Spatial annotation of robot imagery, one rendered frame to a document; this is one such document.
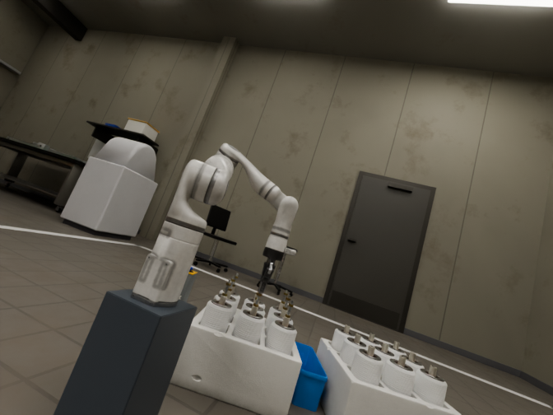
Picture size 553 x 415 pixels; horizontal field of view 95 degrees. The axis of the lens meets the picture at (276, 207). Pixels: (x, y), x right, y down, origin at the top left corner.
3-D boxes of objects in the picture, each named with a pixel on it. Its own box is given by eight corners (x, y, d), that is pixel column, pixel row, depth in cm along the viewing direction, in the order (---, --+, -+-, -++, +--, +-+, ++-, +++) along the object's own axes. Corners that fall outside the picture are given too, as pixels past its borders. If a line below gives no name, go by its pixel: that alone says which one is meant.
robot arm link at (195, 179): (188, 151, 57) (157, 224, 54) (228, 167, 59) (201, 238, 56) (191, 162, 66) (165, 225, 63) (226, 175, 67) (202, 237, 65)
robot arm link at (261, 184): (280, 182, 102) (267, 198, 103) (230, 142, 105) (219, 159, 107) (274, 181, 93) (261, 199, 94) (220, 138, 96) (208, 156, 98)
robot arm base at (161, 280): (159, 310, 51) (190, 229, 54) (123, 293, 53) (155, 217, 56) (184, 304, 60) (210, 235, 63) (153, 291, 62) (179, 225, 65)
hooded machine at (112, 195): (106, 230, 377) (141, 151, 399) (137, 242, 358) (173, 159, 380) (53, 220, 308) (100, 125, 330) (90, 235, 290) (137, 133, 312)
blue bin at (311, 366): (319, 414, 89) (328, 379, 91) (290, 404, 89) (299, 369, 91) (304, 373, 118) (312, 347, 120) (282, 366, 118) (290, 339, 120)
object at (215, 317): (203, 367, 81) (224, 310, 84) (183, 352, 85) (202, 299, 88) (221, 360, 89) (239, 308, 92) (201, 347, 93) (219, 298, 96)
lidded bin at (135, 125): (155, 143, 492) (160, 132, 496) (141, 133, 456) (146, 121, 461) (137, 139, 504) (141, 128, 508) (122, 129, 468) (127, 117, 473)
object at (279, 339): (260, 367, 93) (276, 318, 96) (284, 380, 90) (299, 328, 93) (251, 377, 84) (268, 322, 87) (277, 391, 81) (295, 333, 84)
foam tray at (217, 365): (285, 423, 78) (302, 362, 81) (165, 382, 78) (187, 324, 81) (278, 366, 116) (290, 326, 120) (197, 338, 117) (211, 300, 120)
